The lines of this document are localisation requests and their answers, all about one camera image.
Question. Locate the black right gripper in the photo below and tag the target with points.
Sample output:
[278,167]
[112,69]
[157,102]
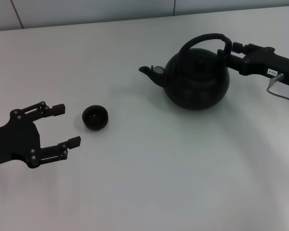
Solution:
[267,62]

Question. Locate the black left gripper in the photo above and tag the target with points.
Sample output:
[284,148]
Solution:
[14,142]

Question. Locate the black small teacup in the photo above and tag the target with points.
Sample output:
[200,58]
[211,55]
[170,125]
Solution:
[95,118]

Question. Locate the black round teapot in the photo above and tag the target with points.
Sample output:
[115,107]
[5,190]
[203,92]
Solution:
[197,81]

